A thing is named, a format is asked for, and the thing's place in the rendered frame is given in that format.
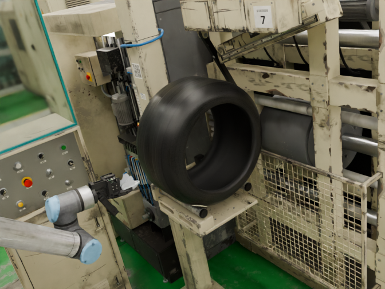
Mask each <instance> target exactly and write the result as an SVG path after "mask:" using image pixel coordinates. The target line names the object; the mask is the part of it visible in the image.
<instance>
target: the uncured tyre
mask: <svg viewBox="0 0 385 289"><path fill-rule="evenodd" d="M209 109H210V110H211V113H212V115H213V119H214V134H213V140H212V142H211V145H210V147H209V149H208V151H207V153H206V155H205V156H204V157H203V158H202V160H201V161H200V162H199V163H197V164H196V165H195V166H194V167H192V168H190V169H188V170H187V169H186V163H185V152H186V145H187V141H188V138H189V135H190V133H191V130H192V129H193V127H194V125H195V124H196V122H197V121H198V120H199V118H200V117H201V116H202V115H203V114H204V113H205V112H207V111H208V110H209ZM261 145H262V127H261V119H260V115H259V112H258V109H257V107H256V105H255V103H254V101H253V99H252V98H251V97H250V96H249V95H248V94H247V93H246V92H245V91H244V90H243V89H242V88H240V87H239V86H237V85H235V84H233V83H231V82H228V81H224V80H217V79H211V78H207V77H200V76H189V77H184V78H181V79H178V80H175V81H173V82H171V83H169V84H167V85H166V86H164V87H163V88H162V89H161V90H159V91H158V92H157V93H156V94H155V95H154V97H153V98H152V99H151V100H150V102H149V103H148V104H147V106H146V108H145V110H144V112H143V114H142V116H141V119H140V122H139V126H138V129H137V136H136V149H137V156H138V159H139V162H140V165H141V167H142V169H143V171H144V173H145V174H146V176H147V177H148V179H149V180H150V181H151V182H152V183H153V184H154V185H155V186H156V187H157V188H159V189H161V190H162V191H164V192H166V193H167V194H169V195H170V196H172V197H174V198H175V199H177V200H178V201H180V202H182V203H184V204H187V205H202V206H210V205H215V204H218V203H220V202H222V201H224V200H226V199H227V198H229V197H230V196H232V195H233V194H234V193H235V192H236V191H237V190H239V189H240V188H241V187H242V186H243V184H244V183H245V182H246V181H247V180H248V178H249V177H250V175H251V173H252V172H253V170H254V168H255V166H256V163H257V161H258V157H259V155H260V151H261Z"/></svg>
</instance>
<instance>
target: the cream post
mask: <svg viewBox="0 0 385 289"><path fill-rule="evenodd" d="M114 1H115V5H116V10H117V14H118V17H119V21H120V26H121V30H122V34H123V37H124V42H125V43H126V42H132V44H141V43H143V42H146V41H149V40H151V39H154V38H156V37H158V36H159V33H158V27H157V24H156V19H155V14H154V8H153V5H152V0H114ZM126 49H127V53H128V58H129V62H130V65H131V69H132V74H133V78H134V81H135V85H136V90H137V94H138V97H139V101H140V106H141V109H142V113H143V112H144V110H145V108H146V106H147V104H148V103H149V102H150V100H151V99H152V98H153V97H154V95H155V94H156V93H157V92H158V91H159V90H161V89H162V88H163V87H164V86H166V85H167V84H169V80H168V76H167V70H166V65H165V62H164V57H163V51H162V46H161V43H160V39H158V40H156V41H154V42H151V43H149V44H146V45H143V46H136V47H132V48H126ZM132 63H135V64H139V67H140V71H141V74H142V79H138V78H135V75H134V72H133V67H132ZM140 93H143V94H145V96H146V100H144V99H142V98H141V95H140ZM168 218H169V221H170V225H171V230H172V234H173V237H174V241H175V246H176V250H177V253H178V258H179V262H180V266H181V269H182V274H183V278H184V282H185V286H186V289H213V285H212V282H211V277H210V272H209V267H208V263H207V258H206V253H205V248H204V245H203V240H202V238H200V237H198V236H197V235H195V234H194V233H192V232H191V231H190V230H188V229H187V228H185V227H184V226H183V225H181V224H180V223H178V222H177V221H175V220H174V219H172V218H171V217H170V216H168Z"/></svg>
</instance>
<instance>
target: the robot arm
mask: <svg viewBox="0 0 385 289"><path fill-rule="evenodd" d="M105 175H107V176H105ZM105 175H102V176H100V179H101V180H99V181H96V182H91V181H90V182H88V186H87V185H85V186H82V187H80V188H77V189H74V190H71V191H68V192H65V193H62V194H59V195H57V196H53V197H51V198H48V199H47V200H46V202H45V210H46V214H47V217H48V219H49V221H50V222H52V223H53V225H54V228H50V227H46V226H42V225H37V224H32V223H28V222H23V221H18V220H13V219H9V218H4V217H0V247H6V248H14V249H20V250H25V251H32V252H39V253H46V254H50V255H57V256H64V257H67V258H71V259H78V260H80V261H81V262H82V263H84V264H92V263H94V262H95V261H96V260H97V259H98V258H99V257H100V255H101V252H102V245H101V243H100V242H99V241H98V239H96V238H94V237H93V236H91V235H90V234H89V233H88V232H86V231H85V230H84V229H82V227H80V226H79V224H78V218H77V213H80V212H82V211H85V210H87V209H90V208H92V207H94V205H95V204H96V203H98V200H99V201H100V202H101V203H102V205H103V206H104V207H105V208H106V209H107V211H108V213H109V214H111V215H113V216H116V215H117V214H118V211H117V208H116V207H115V206H114V205H112V204H111V203H110V202H109V201H108V199H114V198H118V197H121V196H124V195H126V194H128V193H130V192H131V191H133V190H134V188H135V187H137V185H138V184H139V183H140V181H134V180H133V178H132V176H129V175H128V174H127V173H126V174H124V175H123V178H122V180H120V178H116V177H115V175H114V174H112V173H108V174H105Z"/></svg>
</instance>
